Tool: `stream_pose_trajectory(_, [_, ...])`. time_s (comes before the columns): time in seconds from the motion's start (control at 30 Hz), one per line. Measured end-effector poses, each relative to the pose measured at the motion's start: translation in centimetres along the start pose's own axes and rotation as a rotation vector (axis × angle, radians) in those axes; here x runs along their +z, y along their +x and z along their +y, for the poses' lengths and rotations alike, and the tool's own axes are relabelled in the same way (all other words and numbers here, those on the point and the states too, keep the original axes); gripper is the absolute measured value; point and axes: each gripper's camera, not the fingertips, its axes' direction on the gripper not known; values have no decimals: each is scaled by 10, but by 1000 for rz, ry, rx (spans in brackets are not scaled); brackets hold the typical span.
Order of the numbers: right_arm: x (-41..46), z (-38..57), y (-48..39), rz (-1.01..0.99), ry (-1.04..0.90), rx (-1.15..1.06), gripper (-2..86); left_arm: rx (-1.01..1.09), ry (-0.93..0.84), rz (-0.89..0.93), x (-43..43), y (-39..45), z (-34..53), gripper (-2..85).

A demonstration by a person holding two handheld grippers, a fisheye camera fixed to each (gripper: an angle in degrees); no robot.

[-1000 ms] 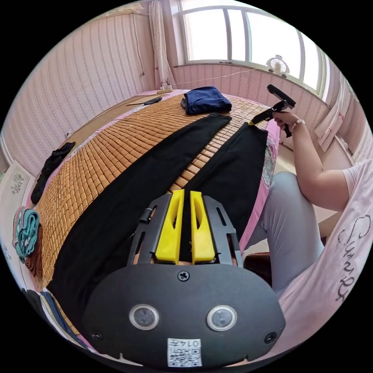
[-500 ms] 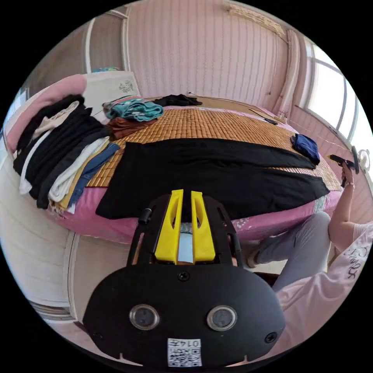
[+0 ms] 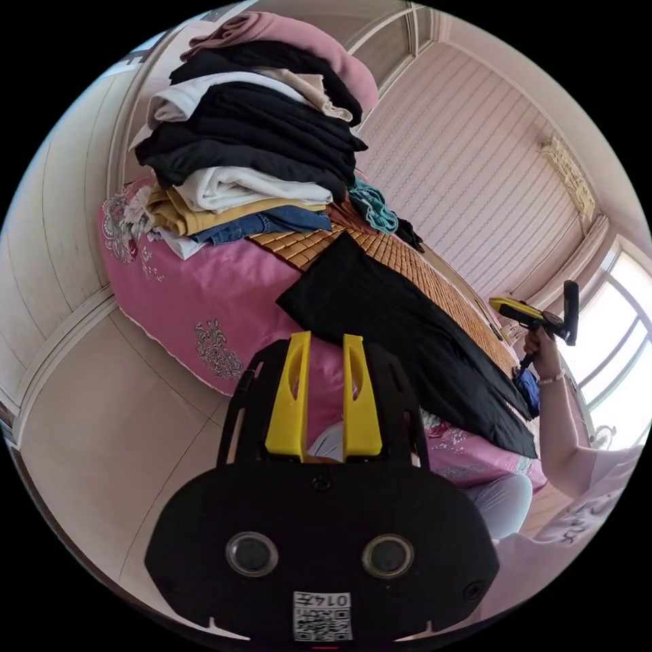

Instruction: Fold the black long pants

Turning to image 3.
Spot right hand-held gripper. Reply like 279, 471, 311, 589
488, 297, 567, 377

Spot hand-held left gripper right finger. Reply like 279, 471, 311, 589
342, 333, 384, 457

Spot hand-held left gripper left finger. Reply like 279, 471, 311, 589
264, 331, 312, 457

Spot person's right forearm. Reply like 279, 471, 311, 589
535, 372, 615, 499

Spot black long pants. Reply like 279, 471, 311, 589
274, 231, 540, 460

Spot person's right hand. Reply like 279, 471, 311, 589
522, 331, 563, 384

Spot dark blue garment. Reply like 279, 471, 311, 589
512, 367, 542, 420

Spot window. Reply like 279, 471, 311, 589
558, 243, 652, 452

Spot bed with pink floral sheet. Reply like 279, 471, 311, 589
96, 175, 550, 492

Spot pile of clothes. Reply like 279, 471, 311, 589
129, 12, 427, 259

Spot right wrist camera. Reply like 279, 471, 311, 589
561, 280, 581, 347

